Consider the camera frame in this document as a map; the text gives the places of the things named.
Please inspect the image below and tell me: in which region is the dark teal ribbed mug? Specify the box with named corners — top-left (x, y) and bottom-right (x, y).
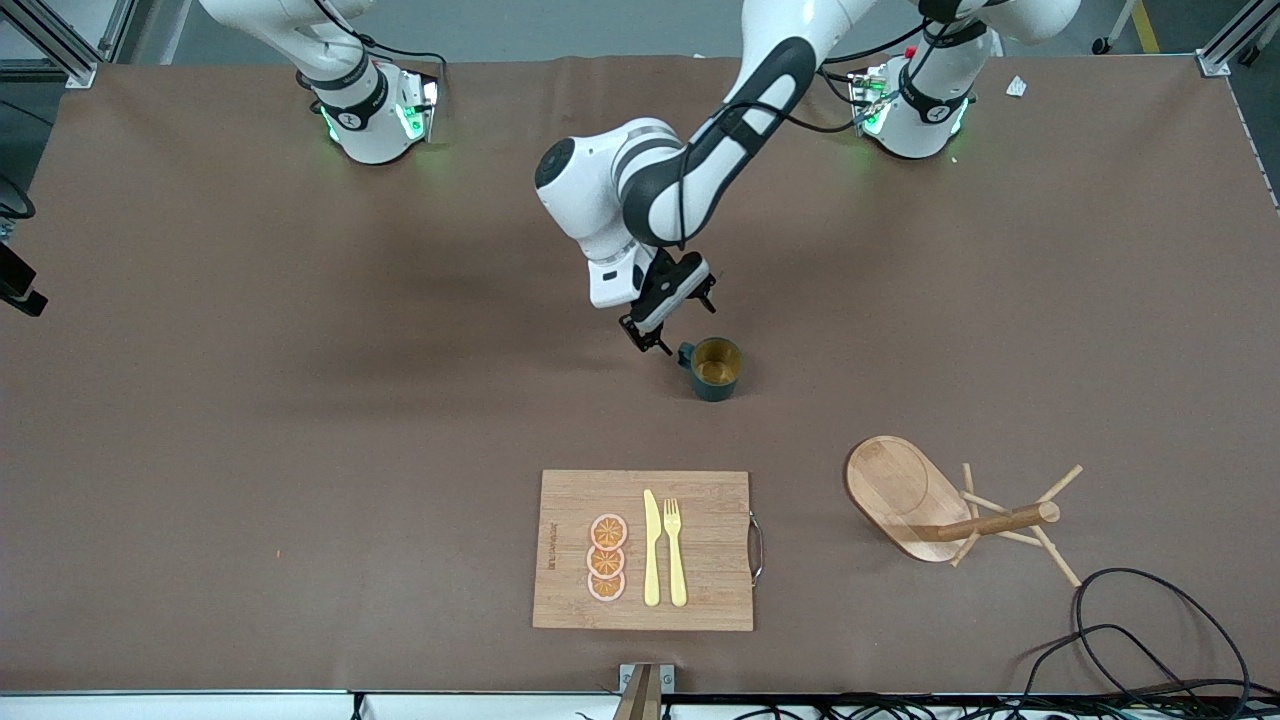
top-left (677, 337), bottom-right (745, 403)

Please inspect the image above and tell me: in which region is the silver arm base connector box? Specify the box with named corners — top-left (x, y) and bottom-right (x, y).
top-left (848, 66), bottom-right (893, 137)
top-left (398, 72), bottom-right (443, 143)

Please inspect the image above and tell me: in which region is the wooden mug rack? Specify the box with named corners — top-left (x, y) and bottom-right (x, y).
top-left (845, 436), bottom-right (1084, 588)

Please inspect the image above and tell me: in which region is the yellow plastic knife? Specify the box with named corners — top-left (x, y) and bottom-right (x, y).
top-left (643, 489), bottom-right (662, 608)

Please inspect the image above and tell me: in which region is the yellow plastic fork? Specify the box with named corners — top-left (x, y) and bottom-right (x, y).
top-left (664, 498), bottom-right (689, 608)

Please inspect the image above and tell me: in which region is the bamboo cutting board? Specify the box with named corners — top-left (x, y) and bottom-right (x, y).
top-left (532, 470), bottom-right (765, 632)

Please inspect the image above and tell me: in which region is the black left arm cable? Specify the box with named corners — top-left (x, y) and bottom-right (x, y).
top-left (678, 20), bottom-right (936, 251)

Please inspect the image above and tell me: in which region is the aluminium frame profile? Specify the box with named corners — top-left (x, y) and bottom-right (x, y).
top-left (1197, 0), bottom-right (1280, 78)
top-left (0, 0), bottom-right (101, 89)

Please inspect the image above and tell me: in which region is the black base power cable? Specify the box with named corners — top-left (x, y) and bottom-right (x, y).
top-left (818, 62), bottom-right (863, 106)
top-left (355, 35), bottom-right (451, 76)

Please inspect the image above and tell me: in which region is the aluminium table edge bracket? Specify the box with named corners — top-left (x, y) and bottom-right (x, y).
top-left (612, 663), bottom-right (677, 720)

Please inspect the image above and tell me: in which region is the white table edge rail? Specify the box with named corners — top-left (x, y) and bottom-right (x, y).
top-left (0, 690), bottom-right (1280, 720)

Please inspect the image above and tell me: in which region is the black looped floor cable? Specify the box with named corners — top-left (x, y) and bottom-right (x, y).
top-left (1020, 625), bottom-right (1216, 701)
top-left (1073, 568), bottom-right (1251, 706)

